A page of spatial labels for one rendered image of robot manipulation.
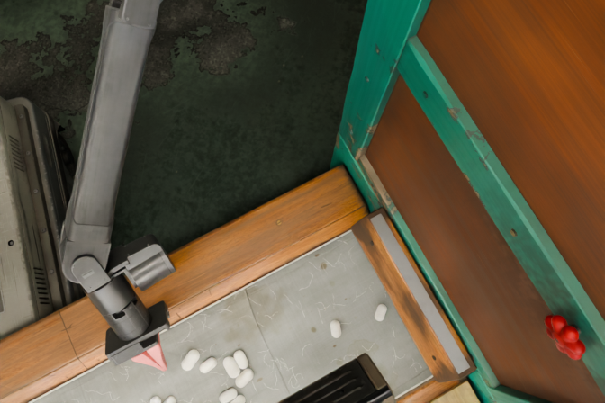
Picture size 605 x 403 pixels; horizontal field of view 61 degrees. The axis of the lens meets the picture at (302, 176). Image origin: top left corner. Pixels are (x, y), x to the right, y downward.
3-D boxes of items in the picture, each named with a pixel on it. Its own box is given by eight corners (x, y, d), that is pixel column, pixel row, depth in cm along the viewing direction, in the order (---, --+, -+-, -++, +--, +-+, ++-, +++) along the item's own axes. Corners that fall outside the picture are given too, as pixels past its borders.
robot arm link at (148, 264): (61, 237, 77) (66, 265, 69) (132, 198, 79) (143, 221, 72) (103, 292, 83) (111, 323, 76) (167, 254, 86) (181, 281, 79)
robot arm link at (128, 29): (110, -41, 67) (124, -41, 58) (153, -27, 70) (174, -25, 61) (55, 254, 78) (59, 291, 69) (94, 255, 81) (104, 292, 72)
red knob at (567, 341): (533, 319, 49) (555, 319, 45) (551, 308, 49) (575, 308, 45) (559, 361, 48) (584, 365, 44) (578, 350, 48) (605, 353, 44)
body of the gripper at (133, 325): (172, 331, 80) (148, 297, 77) (111, 364, 79) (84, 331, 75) (168, 307, 86) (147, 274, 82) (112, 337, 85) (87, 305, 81)
